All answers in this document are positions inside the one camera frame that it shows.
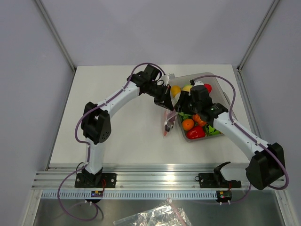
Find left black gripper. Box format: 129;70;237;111
146;82;174;111

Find clear dotted zip bag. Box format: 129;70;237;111
161;94;182;137

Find toy carrot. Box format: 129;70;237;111
163;111;169;137

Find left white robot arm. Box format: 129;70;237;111
76;63;174;187

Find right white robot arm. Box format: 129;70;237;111
173;84;289;190

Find grey plastic food tray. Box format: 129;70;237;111
169;73;230;142

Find toy napa cabbage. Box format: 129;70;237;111
178;113;192;121

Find toy orange fruit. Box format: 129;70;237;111
171;85;181;98

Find toy mango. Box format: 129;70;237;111
182;118;195;131

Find toy yellow pear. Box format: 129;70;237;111
182;85;193;92

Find toy red bell pepper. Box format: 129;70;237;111
186;126;206;140

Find toy red apple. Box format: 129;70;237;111
204;83;212;93

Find spare clear plastic bags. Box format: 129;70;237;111
113;198;192;226

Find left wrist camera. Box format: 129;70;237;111
163;73;175;84

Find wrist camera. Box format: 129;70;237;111
190;80;204;87
163;73;175;84

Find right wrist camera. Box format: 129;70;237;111
190;80;204;87

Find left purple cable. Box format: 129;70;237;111
56;62;165;223

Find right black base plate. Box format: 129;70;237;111
194;173;242;188

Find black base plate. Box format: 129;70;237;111
194;173;242;188
74;173;117;188

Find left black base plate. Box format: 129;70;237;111
74;173;117;188

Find aluminium mounting rail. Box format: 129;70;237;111
32;163;286;191

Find white slotted cable duct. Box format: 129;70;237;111
41;189;231;200

